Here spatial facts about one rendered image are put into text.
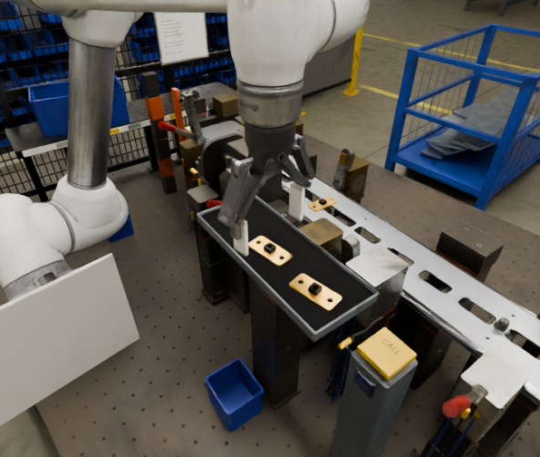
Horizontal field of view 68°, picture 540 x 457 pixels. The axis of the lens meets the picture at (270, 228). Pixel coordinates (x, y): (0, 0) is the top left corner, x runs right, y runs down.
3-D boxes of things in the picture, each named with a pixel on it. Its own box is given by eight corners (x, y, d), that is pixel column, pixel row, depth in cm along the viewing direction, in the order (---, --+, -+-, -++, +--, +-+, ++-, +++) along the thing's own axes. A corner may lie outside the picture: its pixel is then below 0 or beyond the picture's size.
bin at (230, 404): (265, 410, 97) (265, 390, 91) (230, 434, 92) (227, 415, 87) (240, 376, 104) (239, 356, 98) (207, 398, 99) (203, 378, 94)
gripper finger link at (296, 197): (289, 182, 71) (292, 180, 71) (288, 214, 75) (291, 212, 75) (302, 189, 69) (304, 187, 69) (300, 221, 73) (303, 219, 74)
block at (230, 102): (243, 175, 184) (238, 97, 162) (227, 180, 180) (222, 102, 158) (233, 168, 189) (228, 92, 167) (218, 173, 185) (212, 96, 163)
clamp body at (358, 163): (361, 246, 145) (378, 160, 123) (338, 259, 140) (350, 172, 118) (349, 237, 149) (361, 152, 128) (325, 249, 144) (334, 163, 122)
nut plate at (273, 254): (294, 257, 72) (294, 251, 71) (279, 267, 70) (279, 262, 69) (261, 236, 76) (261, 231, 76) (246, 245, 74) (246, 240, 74)
